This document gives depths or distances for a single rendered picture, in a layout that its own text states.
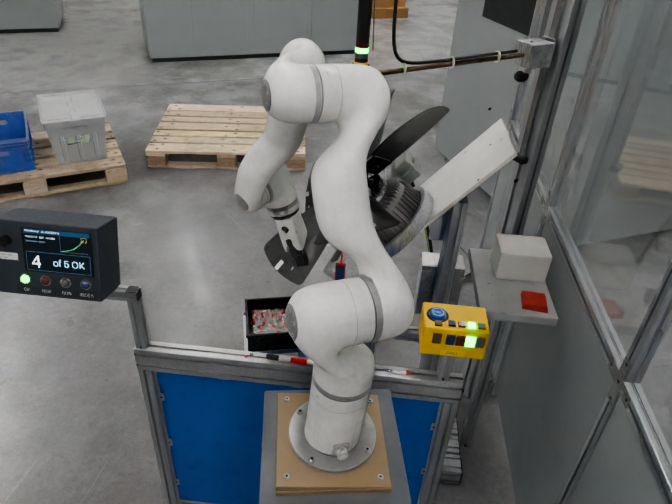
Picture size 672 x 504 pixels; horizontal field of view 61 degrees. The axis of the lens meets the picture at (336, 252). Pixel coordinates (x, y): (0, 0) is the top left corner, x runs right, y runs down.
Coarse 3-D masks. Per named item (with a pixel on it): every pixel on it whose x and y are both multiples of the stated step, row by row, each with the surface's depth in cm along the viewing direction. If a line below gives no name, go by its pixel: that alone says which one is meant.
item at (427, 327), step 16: (432, 304) 145; (448, 304) 145; (432, 320) 139; (464, 320) 140; (480, 320) 140; (432, 336) 139; (480, 336) 137; (432, 352) 142; (448, 352) 141; (464, 352) 141; (480, 352) 140
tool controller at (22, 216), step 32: (0, 224) 134; (32, 224) 133; (64, 224) 133; (96, 224) 135; (0, 256) 137; (64, 256) 135; (96, 256) 135; (0, 288) 140; (32, 288) 139; (64, 288) 138; (96, 288) 137
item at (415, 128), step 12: (432, 108) 151; (444, 108) 158; (408, 120) 148; (420, 120) 155; (432, 120) 161; (396, 132) 154; (408, 132) 159; (420, 132) 164; (384, 144) 159; (396, 144) 163; (408, 144) 166; (384, 156) 167; (396, 156) 169
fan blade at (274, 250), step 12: (312, 216) 174; (312, 228) 173; (276, 240) 179; (312, 240) 172; (276, 252) 177; (288, 252) 174; (312, 252) 171; (276, 264) 175; (288, 264) 172; (312, 264) 169; (288, 276) 170; (300, 276) 168
